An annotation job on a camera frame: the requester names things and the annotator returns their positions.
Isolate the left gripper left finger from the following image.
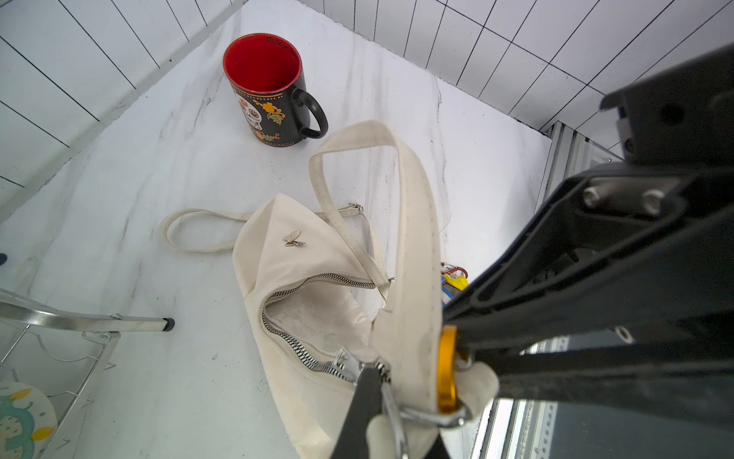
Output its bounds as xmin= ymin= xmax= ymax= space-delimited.
xmin=331 ymin=366 xmax=382 ymax=459

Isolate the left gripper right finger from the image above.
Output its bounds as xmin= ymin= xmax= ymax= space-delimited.
xmin=424 ymin=435 xmax=450 ymax=459

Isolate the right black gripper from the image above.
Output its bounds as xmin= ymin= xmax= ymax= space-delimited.
xmin=443 ymin=45 xmax=733 ymax=350

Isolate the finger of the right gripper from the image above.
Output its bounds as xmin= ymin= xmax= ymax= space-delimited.
xmin=475 ymin=321 xmax=733 ymax=426

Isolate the gold carabiner clip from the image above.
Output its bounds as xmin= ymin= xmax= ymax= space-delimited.
xmin=437 ymin=325 xmax=458 ymax=414

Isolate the cream canvas shoulder bag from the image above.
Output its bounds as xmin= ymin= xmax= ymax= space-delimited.
xmin=159 ymin=119 xmax=501 ymax=459

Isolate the yellow grey plush keychain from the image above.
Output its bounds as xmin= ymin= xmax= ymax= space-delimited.
xmin=441 ymin=262 xmax=469 ymax=308

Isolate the steel two-tier dish rack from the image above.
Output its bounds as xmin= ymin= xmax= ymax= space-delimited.
xmin=1 ymin=290 xmax=175 ymax=458

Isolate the yellow green patterned bowl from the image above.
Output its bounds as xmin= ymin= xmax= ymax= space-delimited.
xmin=1 ymin=382 xmax=58 ymax=459

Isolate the red black skull mug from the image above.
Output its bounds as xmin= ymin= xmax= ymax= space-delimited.
xmin=223 ymin=33 xmax=329 ymax=147

